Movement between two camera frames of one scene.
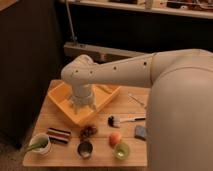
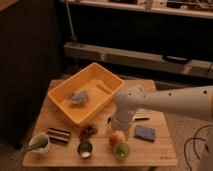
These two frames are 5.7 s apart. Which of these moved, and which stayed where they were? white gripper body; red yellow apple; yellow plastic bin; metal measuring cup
Moved: white gripper body
Stayed: red yellow apple; yellow plastic bin; metal measuring cup
